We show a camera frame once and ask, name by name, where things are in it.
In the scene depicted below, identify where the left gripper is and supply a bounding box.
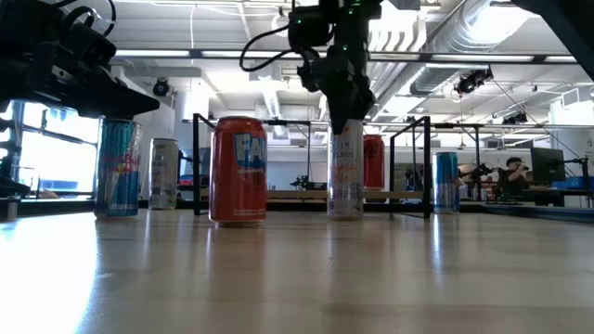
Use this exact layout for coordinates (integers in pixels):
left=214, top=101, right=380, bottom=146
left=0, top=58, right=161, bottom=120

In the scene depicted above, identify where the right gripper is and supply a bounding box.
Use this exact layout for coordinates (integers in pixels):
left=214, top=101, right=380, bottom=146
left=299, top=50, right=376, bottom=135

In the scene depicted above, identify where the red cola can black script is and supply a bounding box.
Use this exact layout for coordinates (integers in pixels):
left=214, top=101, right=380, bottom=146
left=363, top=134, right=386, bottom=191

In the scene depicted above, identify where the white Celsius can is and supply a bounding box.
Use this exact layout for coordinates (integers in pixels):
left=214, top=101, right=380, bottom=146
left=327, top=119, right=365, bottom=221
left=148, top=137, right=180, bottom=211

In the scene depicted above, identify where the blue silver Red Bull can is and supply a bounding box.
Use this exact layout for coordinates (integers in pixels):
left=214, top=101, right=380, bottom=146
left=94, top=116, right=143, bottom=219
left=433, top=151, right=460, bottom=214

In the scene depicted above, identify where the red Fanta strawberry can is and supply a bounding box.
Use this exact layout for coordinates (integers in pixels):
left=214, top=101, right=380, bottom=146
left=208, top=115, right=269, bottom=228

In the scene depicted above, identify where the black overhead light bar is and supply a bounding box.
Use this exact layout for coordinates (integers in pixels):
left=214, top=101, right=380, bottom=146
left=110, top=47, right=579, bottom=65

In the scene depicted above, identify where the white ceiling light panel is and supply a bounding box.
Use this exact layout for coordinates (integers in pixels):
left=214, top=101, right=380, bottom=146
left=370, top=2, right=428, bottom=52

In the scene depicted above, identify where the black ceiling track light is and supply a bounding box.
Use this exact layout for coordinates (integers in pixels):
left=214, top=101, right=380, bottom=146
left=500, top=110, right=528, bottom=125
left=454, top=68, right=494, bottom=96

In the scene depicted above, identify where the person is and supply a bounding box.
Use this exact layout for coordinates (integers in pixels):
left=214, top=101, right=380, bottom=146
left=496, top=156, right=531, bottom=196

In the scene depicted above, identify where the dark background desk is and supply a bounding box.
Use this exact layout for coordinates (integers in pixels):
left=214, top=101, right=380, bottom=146
left=482, top=186, right=594, bottom=208

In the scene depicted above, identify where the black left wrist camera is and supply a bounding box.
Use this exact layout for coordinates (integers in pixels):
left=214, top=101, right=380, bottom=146
left=58, top=20, right=118, bottom=69

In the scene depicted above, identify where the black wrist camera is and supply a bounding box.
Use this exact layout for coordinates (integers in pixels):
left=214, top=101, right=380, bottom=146
left=287, top=6, right=336, bottom=47
left=58, top=20, right=118, bottom=69

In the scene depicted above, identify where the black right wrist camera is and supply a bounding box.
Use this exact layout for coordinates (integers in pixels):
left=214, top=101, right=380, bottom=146
left=287, top=6, right=336, bottom=47

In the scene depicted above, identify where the black wire rack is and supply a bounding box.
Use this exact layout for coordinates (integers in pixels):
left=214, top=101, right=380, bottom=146
left=192, top=112, right=433, bottom=219

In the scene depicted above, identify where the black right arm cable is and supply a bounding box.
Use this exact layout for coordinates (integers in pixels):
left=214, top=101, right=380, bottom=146
left=239, top=22, right=305, bottom=73

